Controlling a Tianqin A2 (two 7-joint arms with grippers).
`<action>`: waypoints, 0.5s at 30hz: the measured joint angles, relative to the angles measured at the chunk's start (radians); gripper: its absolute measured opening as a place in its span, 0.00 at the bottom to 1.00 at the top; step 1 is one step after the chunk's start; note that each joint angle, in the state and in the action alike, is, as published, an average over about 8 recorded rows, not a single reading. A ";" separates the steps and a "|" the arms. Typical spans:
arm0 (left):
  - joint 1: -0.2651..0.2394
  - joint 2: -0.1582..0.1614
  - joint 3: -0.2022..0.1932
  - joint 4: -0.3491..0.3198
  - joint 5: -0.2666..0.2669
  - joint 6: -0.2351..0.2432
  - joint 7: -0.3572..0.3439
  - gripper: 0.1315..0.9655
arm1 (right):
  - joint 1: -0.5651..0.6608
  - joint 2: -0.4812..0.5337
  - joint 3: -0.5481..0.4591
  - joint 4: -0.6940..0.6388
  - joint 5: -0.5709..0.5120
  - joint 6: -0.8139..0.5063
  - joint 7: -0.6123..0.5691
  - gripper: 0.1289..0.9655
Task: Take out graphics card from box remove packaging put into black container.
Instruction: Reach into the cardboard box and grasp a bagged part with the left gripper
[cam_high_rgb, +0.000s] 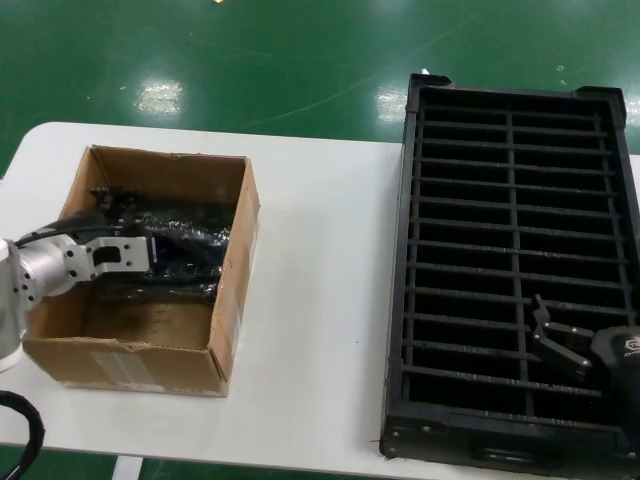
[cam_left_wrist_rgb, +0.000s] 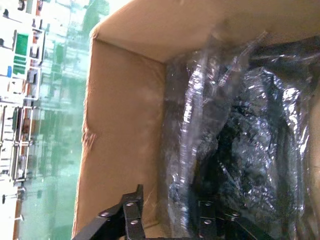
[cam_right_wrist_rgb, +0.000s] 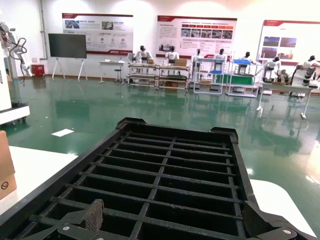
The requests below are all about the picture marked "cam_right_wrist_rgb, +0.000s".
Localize long white table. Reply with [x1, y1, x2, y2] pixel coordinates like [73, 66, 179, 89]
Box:
[256, 82, 316, 120]

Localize black slotted container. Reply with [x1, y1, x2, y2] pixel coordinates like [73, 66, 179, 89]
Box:
[0, 117, 260, 240]

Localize small white table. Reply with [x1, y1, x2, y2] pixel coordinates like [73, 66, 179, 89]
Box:
[98, 59, 125, 84]

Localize aluminium workbench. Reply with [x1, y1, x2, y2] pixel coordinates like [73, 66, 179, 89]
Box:
[127, 63, 160, 90]
[157, 65, 190, 93]

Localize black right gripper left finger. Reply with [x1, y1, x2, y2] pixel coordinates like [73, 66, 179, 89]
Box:
[22, 199, 105, 240]

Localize white rack with green panel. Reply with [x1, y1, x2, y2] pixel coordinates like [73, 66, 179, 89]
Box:
[225, 58, 263, 98]

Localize wall poster with logo strip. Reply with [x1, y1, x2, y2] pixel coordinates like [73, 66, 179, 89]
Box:
[61, 12, 134, 55]

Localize white rack with blue tray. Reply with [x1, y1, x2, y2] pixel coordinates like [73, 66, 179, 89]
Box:
[192, 57, 225, 95]

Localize white paper sheet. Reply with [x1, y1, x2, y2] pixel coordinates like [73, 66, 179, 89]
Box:
[51, 128, 75, 138]

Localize brown cardboard box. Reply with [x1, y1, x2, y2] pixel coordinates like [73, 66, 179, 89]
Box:
[0, 130, 18, 201]

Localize white humanoid robot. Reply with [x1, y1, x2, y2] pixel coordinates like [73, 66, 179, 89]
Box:
[262, 56, 283, 83]
[240, 51, 254, 65]
[165, 46, 180, 66]
[214, 48, 228, 61]
[191, 48, 204, 73]
[136, 45, 153, 65]
[294, 55, 320, 87]

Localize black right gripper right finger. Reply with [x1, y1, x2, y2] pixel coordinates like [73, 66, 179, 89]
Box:
[242, 201, 299, 240]

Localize red floor box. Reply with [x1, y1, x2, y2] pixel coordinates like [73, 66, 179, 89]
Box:
[31, 64, 46, 78]

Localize wall poster with dark photos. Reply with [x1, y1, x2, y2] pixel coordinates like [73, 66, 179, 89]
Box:
[257, 19, 320, 62]

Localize white wheeled robot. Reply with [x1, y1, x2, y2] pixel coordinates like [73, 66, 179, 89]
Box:
[0, 21, 32, 126]

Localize wall poster with photo row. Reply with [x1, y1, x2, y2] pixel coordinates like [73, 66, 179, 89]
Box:
[156, 15, 238, 59]

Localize black screen on stand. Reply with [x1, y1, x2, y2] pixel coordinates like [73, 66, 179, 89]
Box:
[47, 33, 89, 82]

